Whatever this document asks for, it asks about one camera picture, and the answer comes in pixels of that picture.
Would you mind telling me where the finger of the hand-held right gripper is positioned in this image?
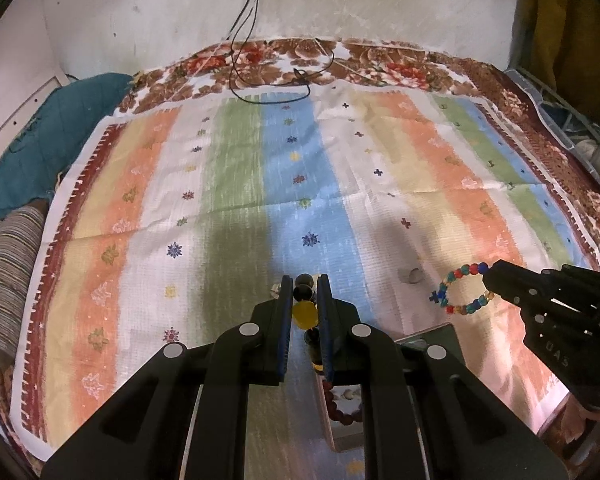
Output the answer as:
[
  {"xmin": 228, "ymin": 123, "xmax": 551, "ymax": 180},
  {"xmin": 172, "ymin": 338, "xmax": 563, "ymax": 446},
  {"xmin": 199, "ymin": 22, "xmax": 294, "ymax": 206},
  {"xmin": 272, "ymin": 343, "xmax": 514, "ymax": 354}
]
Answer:
[
  {"xmin": 482, "ymin": 259, "xmax": 548, "ymax": 317},
  {"xmin": 540, "ymin": 265, "xmax": 600, "ymax": 302}
]

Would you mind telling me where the grey striped cushion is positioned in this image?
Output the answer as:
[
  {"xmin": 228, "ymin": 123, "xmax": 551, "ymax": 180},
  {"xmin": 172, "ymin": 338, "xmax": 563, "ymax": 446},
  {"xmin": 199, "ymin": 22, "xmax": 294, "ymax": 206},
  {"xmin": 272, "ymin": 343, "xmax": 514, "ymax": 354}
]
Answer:
[{"xmin": 0, "ymin": 205, "xmax": 48, "ymax": 361}]

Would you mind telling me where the red-brown bead bracelet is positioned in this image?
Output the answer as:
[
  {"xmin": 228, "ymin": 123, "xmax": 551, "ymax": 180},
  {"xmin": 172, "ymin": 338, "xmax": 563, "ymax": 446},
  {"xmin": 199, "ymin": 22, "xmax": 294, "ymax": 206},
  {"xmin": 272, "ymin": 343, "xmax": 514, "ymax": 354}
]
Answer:
[{"xmin": 322, "ymin": 379, "xmax": 367, "ymax": 425}]

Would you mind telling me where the multicolour bead bracelet with cross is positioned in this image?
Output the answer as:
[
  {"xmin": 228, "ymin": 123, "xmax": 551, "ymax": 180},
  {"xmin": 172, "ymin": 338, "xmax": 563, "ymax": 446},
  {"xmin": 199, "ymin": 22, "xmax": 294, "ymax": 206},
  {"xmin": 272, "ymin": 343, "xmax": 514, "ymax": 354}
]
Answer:
[{"xmin": 428, "ymin": 261, "xmax": 497, "ymax": 317}]

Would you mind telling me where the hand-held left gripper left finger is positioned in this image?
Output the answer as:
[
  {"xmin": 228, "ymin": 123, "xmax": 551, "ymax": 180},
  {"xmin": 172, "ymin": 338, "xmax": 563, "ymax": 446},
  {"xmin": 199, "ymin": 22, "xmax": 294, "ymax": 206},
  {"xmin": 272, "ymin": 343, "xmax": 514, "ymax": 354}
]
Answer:
[{"xmin": 42, "ymin": 274, "xmax": 295, "ymax": 480}]

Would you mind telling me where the rectangular metal tin box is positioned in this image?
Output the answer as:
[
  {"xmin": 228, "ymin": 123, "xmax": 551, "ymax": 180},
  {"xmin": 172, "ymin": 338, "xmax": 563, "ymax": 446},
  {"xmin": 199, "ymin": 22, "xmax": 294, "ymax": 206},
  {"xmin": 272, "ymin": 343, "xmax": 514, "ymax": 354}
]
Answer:
[{"xmin": 312, "ymin": 324, "xmax": 462, "ymax": 454}]

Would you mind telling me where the mustard yellow garment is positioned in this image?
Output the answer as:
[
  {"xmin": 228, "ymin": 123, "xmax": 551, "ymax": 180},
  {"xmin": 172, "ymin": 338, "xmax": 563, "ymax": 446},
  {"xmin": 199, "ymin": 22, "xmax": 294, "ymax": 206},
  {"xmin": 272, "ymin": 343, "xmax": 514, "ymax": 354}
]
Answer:
[{"xmin": 522, "ymin": 0, "xmax": 600, "ymax": 111}]

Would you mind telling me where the white headboard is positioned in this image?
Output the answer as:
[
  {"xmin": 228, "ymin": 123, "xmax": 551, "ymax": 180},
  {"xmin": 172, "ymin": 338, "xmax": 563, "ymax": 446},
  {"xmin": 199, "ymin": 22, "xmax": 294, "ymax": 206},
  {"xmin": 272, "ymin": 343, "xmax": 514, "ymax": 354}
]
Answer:
[{"xmin": 0, "ymin": 74, "xmax": 65, "ymax": 181}]

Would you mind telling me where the person's right hand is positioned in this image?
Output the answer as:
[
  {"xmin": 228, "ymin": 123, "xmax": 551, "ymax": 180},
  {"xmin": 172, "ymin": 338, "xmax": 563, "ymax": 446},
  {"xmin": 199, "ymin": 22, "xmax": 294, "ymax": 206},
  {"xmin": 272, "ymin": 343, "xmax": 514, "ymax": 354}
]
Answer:
[{"xmin": 562, "ymin": 395, "xmax": 600, "ymax": 453}]

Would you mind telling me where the pastel striped cloth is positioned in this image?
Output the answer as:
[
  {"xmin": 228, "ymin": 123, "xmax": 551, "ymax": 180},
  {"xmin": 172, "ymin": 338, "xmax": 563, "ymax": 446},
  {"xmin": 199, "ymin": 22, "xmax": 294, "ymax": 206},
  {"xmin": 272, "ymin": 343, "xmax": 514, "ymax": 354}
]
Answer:
[{"xmin": 9, "ymin": 82, "xmax": 600, "ymax": 480}]

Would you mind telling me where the teal pillow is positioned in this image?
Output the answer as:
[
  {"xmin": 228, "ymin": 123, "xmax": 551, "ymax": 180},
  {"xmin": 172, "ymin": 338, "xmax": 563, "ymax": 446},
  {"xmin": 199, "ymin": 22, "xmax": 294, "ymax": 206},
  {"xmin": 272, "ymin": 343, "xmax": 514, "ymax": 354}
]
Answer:
[{"xmin": 0, "ymin": 72, "xmax": 135, "ymax": 221}]

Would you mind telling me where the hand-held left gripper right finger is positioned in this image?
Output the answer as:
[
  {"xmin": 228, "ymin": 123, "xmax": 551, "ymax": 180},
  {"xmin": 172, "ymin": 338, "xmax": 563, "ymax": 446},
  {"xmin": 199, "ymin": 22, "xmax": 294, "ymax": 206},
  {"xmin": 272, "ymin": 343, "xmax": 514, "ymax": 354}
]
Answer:
[{"xmin": 316, "ymin": 274, "xmax": 571, "ymax": 480}]

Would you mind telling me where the black and yellow bead bracelet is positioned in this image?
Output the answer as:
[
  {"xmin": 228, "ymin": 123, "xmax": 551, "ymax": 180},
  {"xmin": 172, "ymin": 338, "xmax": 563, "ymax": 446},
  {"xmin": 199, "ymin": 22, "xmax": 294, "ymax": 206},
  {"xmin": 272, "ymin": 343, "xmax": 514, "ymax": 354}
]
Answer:
[{"xmin": 291, "ymin": 272, "xmax": 323, "ymax": 373}]

